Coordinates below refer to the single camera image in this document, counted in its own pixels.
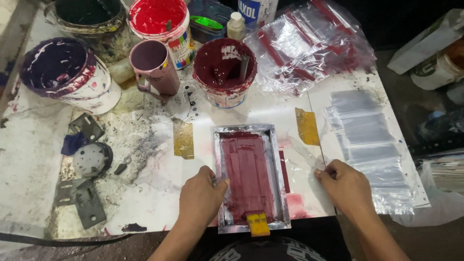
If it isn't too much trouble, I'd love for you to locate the metal screen printing frame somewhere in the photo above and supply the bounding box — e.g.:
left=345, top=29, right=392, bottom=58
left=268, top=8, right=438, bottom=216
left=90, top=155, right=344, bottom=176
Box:
left=213, top=124, right=292, bottom=235

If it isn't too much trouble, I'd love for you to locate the white carton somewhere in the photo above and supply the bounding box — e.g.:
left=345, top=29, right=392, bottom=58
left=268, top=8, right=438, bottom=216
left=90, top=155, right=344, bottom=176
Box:
left=387, top=9, right=464, bottom=75

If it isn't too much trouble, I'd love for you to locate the small black key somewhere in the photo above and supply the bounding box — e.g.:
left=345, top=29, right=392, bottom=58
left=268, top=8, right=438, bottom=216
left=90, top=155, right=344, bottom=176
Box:
left=114, top=155, right=132, bottom=176

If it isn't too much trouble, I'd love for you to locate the stack of blank clear bags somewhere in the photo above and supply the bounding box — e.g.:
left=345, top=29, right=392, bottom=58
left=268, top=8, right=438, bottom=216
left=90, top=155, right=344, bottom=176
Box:
left=324, top=89, right=416, bottom=215

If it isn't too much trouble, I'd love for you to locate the person's black printed shirt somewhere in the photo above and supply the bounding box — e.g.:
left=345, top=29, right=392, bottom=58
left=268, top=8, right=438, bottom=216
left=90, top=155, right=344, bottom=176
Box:
left=210, top=237, right=327, bottom=261

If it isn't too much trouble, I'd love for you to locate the small grey metal bracket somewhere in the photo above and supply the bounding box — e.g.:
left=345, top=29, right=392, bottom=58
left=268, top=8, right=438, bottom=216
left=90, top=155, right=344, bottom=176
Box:
left=68, top=113, right=105, bottom=143

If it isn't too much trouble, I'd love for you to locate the pink mug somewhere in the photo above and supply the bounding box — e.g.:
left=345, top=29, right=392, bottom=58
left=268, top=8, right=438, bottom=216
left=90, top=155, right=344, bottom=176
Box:
left=129, top=39, right=181, bottom=101

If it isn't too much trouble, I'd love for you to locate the dark green paint bucket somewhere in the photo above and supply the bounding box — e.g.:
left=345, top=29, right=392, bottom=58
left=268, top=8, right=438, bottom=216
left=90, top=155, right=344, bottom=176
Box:
left=44, top=0, right=133, bottom=64

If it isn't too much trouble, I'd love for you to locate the white paint-speckled round lid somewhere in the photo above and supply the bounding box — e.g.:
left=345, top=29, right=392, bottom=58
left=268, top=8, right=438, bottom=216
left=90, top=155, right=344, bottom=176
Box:
left=72, top=142, right=114, bottom=178

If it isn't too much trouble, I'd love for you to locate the dark bundle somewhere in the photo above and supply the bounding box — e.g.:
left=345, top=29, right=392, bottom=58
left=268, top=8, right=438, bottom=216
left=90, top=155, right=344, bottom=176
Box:
left=409, top=108, right=464, bottom=157

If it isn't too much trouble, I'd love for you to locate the yellow tape piece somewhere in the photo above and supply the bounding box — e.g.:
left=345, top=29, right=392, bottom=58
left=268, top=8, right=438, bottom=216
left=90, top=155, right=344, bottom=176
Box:
left=173, top=119, right=195, bottom=160
left=295, top=107, right=320, bottom=146

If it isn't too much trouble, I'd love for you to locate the grey stirring stick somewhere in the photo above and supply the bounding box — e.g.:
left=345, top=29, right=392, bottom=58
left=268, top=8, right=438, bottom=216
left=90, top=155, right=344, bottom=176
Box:
left=239, top=54, right=251, bottom=83

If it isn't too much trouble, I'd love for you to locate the blue tub with green lid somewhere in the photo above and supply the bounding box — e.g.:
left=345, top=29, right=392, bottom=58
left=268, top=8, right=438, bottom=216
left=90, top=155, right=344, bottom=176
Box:
left=187, top=0, right=233, bottom=44

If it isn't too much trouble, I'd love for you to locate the person's right hand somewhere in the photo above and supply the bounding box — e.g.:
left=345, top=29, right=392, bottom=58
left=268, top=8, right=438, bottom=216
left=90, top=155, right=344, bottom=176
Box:
left=313, top=159, right=378, bottom=219

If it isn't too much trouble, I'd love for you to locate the black cable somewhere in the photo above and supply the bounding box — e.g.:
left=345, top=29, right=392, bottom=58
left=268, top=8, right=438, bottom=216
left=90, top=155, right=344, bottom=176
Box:
left=0, top=232, right=135, bottom=248

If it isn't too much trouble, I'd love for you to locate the large grey metal hinge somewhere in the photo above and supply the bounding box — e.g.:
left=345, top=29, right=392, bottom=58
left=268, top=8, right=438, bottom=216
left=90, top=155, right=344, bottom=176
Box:
left=53, top=177, right=107, bottom=230

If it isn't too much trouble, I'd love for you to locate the cream plastic bottle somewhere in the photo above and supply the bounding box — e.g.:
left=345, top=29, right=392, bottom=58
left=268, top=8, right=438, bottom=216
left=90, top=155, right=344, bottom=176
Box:
left=107, top=57, right=136, bottom=85

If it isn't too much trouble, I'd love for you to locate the red paint bucket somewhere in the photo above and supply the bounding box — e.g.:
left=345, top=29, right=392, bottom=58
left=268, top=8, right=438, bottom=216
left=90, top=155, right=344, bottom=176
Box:
left=127, top=0, right=196, bottom=70

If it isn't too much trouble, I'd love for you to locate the pile of printed clear bags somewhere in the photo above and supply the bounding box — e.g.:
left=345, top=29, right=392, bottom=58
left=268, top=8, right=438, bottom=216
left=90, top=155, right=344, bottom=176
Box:
left=243, top=0, right=378, bottom=97

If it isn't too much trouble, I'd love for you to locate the white plastic bag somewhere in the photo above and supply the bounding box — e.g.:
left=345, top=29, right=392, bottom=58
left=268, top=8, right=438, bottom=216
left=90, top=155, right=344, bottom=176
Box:
left=391, top=161, right=464, bottom=228

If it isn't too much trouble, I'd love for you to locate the small white-capped bottle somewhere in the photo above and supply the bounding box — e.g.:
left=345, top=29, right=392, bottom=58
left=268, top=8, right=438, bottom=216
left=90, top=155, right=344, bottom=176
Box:
left=227, top=12, right=246, bottom=41

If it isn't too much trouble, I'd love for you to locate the yellow squeegee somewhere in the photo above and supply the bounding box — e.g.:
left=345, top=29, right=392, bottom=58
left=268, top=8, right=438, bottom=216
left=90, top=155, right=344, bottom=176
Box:
left=246, top=212, right=271, bottom=238

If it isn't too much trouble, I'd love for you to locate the blue cloth scrap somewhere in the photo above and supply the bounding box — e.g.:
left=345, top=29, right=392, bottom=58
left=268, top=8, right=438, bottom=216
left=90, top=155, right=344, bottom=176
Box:
left=60, top=132, right=90, bottom=157

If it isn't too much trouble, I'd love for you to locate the stack of papers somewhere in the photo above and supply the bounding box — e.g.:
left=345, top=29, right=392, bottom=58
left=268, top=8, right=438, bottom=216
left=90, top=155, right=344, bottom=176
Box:
left=429, top=156, right=464, bottom=195

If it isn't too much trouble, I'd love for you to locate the white bucket with green print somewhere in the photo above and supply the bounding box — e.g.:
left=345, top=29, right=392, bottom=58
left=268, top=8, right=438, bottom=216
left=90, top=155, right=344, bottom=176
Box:
left=410, top=38, right=464, bottom=91

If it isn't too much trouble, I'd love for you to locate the maroon paint bucket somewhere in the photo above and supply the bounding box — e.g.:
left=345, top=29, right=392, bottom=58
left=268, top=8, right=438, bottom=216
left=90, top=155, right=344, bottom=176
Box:
left=192, top=38, right=258, bottom=109

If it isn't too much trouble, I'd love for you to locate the clear bag with maroon stripe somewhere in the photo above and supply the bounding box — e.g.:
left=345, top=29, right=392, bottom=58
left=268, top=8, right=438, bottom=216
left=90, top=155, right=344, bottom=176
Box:
left=278, top=136, right=328, bottom=220

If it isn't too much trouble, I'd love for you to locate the white can with blue label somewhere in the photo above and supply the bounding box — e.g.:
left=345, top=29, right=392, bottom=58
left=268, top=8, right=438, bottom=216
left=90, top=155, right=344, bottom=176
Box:
left=238, top=0, right=279, bottom=30

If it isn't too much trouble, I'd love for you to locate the purple paint bucket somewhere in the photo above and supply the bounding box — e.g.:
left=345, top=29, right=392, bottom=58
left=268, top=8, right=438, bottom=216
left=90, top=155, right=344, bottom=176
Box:
left=19, top=37, right=122, bottom=116

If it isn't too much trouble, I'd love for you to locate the person's left hand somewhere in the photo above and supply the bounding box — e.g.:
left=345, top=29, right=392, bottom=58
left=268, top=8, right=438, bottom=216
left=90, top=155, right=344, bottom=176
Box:
left=179, top=166, right=231, bottom=227

